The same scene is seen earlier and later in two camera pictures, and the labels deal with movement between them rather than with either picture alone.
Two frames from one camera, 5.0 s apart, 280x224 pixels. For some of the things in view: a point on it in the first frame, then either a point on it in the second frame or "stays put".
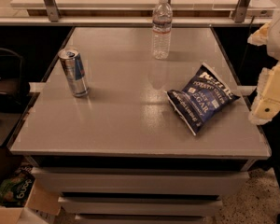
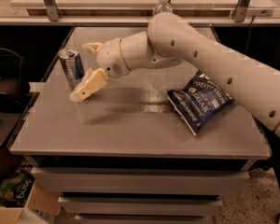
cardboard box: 42,203 stays put
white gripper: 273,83 to 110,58
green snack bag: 14,190 stays put
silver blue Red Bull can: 72,63 stays put
